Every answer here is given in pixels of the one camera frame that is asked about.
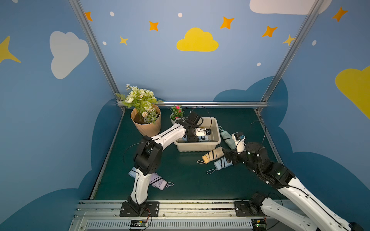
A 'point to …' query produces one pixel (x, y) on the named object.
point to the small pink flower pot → (177, 113)
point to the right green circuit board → (258, 224)
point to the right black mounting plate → (250, 208)
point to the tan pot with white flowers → (147, 128)
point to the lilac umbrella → (155, 180)
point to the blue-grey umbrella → (220, 164)
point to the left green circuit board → (138, 224)
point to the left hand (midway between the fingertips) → (195, 130)
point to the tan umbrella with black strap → (212, 155)
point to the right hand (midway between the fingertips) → (232, 144)
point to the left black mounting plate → (151, 209)
